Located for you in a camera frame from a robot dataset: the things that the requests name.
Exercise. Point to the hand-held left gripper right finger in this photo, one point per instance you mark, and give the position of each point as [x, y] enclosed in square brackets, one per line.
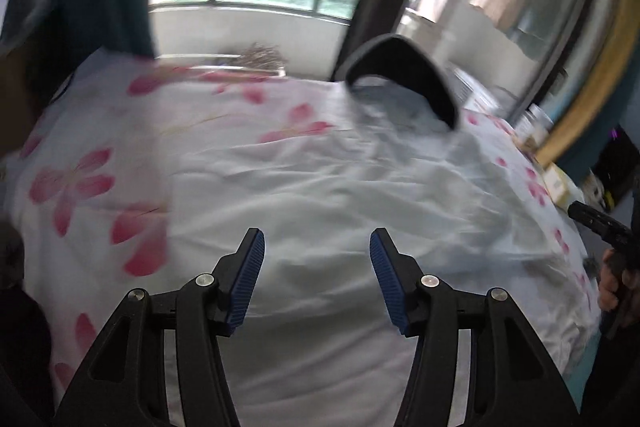
[387, 277]

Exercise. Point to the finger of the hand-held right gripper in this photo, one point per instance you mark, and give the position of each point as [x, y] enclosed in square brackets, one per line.
[597, 219]

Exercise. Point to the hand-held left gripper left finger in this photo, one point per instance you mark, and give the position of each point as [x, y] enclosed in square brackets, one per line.
[245, 277]

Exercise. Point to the white shirt with dark collar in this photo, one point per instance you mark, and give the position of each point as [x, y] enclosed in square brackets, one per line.
[320, 187]

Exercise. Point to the person's right hand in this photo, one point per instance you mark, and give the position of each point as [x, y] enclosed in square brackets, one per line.
[607, 287]

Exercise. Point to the small cardboard box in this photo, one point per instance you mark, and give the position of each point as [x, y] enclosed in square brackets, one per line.
[557, 184]

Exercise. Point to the dark screen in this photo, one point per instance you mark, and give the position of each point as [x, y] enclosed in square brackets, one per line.
[615, 167]

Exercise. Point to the clear jar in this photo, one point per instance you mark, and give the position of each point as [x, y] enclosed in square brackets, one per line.
[534, 124]

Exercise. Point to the white balcony appliance unit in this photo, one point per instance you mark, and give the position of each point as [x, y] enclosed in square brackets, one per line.
[467, 87]

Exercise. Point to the pink floral bed sheet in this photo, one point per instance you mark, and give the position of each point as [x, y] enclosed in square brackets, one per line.
[100, 132]

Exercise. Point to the dried plant bundle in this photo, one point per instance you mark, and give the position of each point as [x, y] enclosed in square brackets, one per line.
[260, 56]

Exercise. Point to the yellow wooden frame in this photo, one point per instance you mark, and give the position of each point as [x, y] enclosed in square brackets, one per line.
[595, 97]

